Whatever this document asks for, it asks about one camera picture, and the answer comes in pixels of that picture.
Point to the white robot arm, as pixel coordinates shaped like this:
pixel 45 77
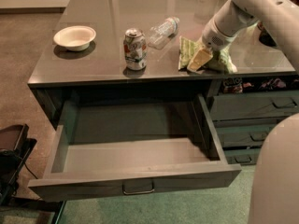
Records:
pixel 275 189

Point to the black cup on counter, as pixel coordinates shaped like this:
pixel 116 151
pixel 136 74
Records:
pixel 265 38

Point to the white and green soda can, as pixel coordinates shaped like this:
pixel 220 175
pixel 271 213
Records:
pixel 135 49

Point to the clear plastic water bottle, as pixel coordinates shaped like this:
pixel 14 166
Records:
pixel 159 35

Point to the right bottom closed drawer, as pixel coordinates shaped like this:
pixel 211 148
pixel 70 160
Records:
pixel 242 156

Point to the open grey top drawer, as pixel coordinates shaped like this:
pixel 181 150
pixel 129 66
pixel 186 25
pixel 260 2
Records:
pixel 98 147

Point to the right middle closed drawer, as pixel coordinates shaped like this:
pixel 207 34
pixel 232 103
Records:
pixel 244 136

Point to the black equipment at left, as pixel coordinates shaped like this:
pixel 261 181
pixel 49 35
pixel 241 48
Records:
pixel 15 148

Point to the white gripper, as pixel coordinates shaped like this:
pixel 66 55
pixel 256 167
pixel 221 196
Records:
pixel 216 39

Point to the green jalapeno chip bag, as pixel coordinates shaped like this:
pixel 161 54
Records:
pixel 221 61

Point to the white paper bowl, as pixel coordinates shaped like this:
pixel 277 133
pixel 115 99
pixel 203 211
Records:
pixel 75 38

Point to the snack packets on shelf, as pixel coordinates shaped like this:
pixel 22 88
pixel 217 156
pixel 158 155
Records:
pixel 257 84

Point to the metal drawer handle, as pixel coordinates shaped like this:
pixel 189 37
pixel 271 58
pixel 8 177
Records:
pixel 133 187

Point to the grey counter cabinet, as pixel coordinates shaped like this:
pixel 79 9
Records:
pixel 99 73

